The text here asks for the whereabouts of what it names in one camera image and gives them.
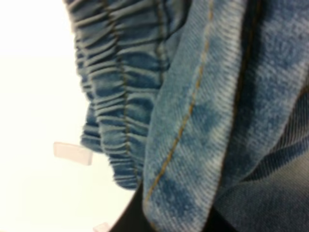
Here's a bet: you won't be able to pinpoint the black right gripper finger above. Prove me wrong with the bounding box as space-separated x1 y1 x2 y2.
104 178 242 232

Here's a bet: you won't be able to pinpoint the children's blue denim shorts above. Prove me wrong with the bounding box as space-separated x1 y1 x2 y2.
65 0 309 232

